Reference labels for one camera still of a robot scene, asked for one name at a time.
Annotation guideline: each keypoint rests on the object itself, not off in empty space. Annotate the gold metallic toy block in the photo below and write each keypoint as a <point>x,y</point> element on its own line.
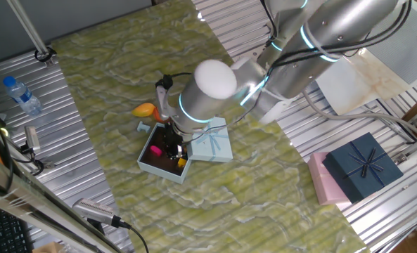
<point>182,162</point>

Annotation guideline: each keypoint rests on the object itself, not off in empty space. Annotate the green marble pattern mat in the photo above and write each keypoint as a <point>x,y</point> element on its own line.
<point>211,196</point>

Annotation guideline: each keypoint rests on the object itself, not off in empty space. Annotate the black keyboard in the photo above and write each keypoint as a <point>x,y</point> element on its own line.
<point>0,228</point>

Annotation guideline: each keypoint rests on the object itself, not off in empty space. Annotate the light blue gift box lid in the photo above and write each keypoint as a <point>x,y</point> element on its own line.
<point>215,147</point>

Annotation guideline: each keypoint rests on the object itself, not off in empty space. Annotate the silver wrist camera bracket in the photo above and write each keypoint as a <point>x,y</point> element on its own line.
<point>164,103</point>

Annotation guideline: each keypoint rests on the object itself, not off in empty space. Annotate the small pink toy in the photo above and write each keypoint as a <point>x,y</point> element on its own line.
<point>156,150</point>

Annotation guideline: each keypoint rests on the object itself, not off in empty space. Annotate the light blue gift box base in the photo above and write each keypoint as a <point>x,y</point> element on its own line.
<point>159,172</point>

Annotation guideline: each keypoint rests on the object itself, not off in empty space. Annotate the silver tripod pole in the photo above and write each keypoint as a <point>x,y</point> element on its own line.
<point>29,28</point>

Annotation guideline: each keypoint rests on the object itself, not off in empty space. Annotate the clear plastic water bottle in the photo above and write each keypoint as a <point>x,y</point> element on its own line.
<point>22,96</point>

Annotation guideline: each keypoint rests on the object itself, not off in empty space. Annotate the silver aluminium rail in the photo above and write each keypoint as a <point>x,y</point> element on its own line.
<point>415,147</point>

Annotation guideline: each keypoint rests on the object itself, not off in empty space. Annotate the pink flat object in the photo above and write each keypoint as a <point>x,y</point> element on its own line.
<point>326,186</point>

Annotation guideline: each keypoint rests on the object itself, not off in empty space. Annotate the dark blue gift box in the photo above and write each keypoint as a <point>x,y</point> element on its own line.
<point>363,167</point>

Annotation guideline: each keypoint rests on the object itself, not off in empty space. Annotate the yellow orange toy mango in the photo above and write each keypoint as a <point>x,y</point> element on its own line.
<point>143,110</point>

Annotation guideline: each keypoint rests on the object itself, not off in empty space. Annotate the beige flat sheet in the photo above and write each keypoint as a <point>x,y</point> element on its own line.
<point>363,84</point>

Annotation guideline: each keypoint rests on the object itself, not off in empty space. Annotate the aluminium frame bar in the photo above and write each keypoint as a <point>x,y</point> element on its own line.
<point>36,204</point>

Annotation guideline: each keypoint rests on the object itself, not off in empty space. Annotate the white ridged device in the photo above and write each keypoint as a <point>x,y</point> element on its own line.
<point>92,209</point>

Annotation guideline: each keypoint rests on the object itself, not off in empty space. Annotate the grey studded baseplate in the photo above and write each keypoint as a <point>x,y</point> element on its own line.
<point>405,56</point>

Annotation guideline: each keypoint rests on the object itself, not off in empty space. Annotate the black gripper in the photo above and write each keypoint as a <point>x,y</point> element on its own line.
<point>173,133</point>

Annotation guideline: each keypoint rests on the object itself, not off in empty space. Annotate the small grey toy block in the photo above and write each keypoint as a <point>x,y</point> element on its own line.
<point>143,127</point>

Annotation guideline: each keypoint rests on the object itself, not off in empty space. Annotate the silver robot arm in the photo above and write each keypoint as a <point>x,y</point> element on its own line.
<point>299,66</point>

